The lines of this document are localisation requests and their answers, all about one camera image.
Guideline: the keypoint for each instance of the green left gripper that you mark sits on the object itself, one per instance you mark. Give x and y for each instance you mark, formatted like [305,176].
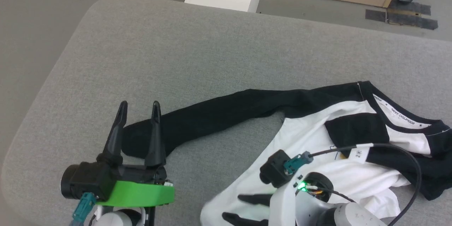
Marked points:
[141,194]

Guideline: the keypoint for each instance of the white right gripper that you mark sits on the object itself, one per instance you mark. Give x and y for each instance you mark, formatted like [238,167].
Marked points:
[282,204]

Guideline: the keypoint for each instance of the white and black shirt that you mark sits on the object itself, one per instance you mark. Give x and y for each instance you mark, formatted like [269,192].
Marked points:
[307,123]

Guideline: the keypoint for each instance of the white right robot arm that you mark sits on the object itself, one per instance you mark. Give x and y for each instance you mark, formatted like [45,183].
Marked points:
[346,215]

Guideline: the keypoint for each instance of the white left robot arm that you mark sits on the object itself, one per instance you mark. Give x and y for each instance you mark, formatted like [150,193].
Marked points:
[120,217]

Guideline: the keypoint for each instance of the grey fabric sofa cushion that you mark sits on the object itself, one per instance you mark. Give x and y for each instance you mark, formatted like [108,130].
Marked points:
[159,60]

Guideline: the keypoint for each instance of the long black floor tape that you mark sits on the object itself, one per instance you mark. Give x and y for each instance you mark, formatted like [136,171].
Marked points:
[406,21]

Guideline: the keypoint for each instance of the short black floor tape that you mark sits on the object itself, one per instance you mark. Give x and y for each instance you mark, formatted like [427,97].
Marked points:
[413,8]

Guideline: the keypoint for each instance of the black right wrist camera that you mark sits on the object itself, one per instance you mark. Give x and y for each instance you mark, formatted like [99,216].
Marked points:
[273,169]

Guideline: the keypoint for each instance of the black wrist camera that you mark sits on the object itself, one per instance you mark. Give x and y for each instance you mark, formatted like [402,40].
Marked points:
[273,169]
[93,180]

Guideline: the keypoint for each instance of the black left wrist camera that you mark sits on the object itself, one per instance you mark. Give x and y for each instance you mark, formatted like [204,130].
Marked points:
[93,180]

